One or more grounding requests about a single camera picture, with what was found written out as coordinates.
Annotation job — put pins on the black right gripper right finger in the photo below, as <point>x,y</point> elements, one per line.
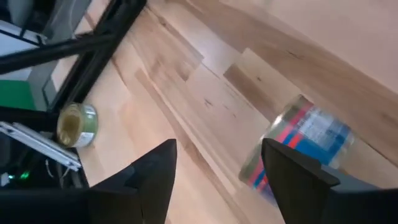
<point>295,180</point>

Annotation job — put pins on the green can with gold lid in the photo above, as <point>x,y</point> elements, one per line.
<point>84,124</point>

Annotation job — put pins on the silver metal bracket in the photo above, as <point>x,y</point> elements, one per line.
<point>40,144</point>

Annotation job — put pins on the green flat panel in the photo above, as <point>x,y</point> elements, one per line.
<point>15,95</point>

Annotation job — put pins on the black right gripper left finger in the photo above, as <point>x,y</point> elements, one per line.
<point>149,186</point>

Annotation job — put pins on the black metal table frame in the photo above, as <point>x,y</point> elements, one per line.
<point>102,40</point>

